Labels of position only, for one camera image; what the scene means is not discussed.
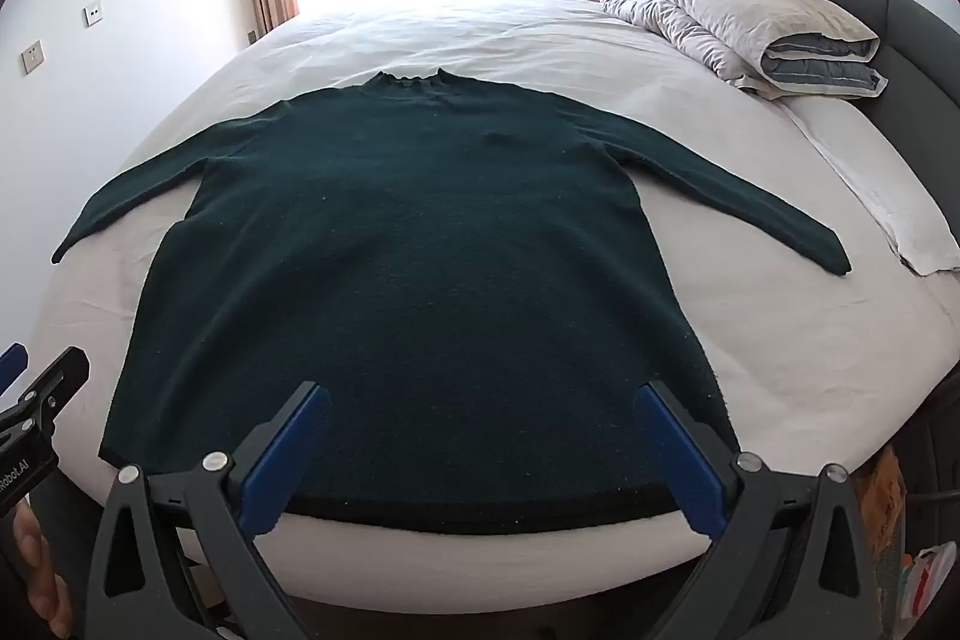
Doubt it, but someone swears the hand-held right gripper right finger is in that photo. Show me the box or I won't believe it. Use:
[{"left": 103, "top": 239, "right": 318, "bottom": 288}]
[{"left": 634, "top": 380, "right": 882, "bottom": 640}]

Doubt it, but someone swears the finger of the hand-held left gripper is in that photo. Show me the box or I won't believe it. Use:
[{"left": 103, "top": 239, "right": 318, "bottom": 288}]
[
  {"left": 0, "top": 346, "right": 91, "bottom": 453},
  {"left": 0, "top": 344, "right": 29, "bottom": 397}
]

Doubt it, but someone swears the bed with white sheet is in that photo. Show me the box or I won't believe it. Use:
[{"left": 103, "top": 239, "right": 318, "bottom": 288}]
[{"left": 21, "top": 0, "right": 960, "bottom": 618}]

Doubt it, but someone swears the folded grey duvet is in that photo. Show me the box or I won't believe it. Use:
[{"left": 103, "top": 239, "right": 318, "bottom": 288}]
[{"left": 595, "top": 0, "right": 890, "bottom": 101}]

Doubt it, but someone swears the person's left hand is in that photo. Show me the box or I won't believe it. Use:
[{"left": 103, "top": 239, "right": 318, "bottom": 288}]
[{"left": 0, "top": 501, "right": 76, "bottom": 639}]

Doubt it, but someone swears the dark green sweater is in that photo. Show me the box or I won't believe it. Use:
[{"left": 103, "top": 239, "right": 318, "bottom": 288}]
[{"left": 51, "top": 68, "right": 852, "bottom": 536}]

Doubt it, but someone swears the orange bag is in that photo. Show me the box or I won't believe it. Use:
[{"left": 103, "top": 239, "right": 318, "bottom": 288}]
[{"left": 855, "top": 445, "right": 910, "bottom": 536}]

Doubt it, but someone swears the white plastic bag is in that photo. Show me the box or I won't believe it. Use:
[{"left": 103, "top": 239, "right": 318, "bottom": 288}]
[{"left": 896, "top": 542, "right": 960, "bottom": 640}]

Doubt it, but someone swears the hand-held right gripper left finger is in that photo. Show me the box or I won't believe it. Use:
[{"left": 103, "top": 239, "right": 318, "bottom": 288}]
[{"left": 84, "top": 381, "right": 335, "bottom": 640}]

